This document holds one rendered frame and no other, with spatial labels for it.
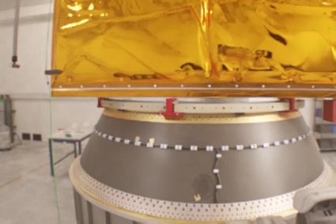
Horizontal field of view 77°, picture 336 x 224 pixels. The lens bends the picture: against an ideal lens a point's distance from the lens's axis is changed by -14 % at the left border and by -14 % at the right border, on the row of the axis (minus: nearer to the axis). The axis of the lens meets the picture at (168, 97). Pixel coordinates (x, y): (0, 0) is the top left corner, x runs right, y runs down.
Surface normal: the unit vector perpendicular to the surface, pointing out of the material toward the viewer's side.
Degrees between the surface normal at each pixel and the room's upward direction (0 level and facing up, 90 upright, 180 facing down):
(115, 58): 89
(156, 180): 62
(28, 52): 90
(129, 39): 88
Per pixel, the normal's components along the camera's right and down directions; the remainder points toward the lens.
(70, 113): -0.10, 0.04
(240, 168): 0.07, -0.43
